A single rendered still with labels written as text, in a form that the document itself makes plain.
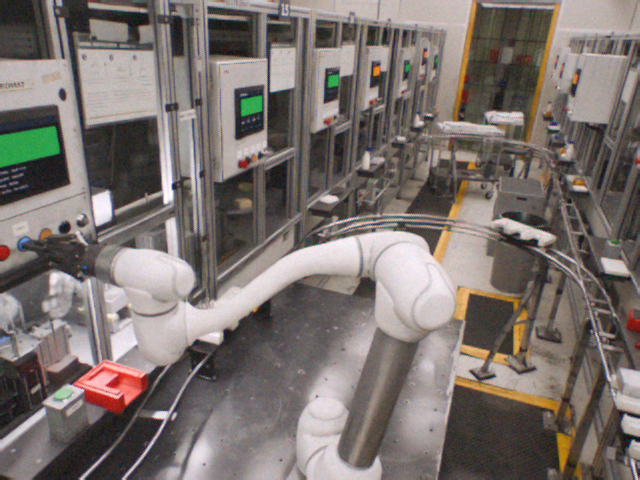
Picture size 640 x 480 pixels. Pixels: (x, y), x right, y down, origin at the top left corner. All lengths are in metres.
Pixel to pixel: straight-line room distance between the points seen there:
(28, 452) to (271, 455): 0.68
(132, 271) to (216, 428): 0.84
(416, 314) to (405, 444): 0.87
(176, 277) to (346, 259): 0.38
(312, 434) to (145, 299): 0.62
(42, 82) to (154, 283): 0.57
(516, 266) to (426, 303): 3.35
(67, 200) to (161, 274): 0.46
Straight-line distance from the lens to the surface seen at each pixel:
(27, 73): 1.36
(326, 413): 1.45
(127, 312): 1.98
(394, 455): 1.76
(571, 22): 9.51
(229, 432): 1.80
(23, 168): 1.33
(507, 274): 4.35
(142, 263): 1.11
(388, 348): 1.11
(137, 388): 1.64
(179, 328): 1.17
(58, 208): 1.45
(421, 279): 1.00
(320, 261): 1.14
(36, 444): 1.57
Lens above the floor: 1.93
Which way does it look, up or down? 24 degrees down
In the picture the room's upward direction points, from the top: 3 degrees clockwise
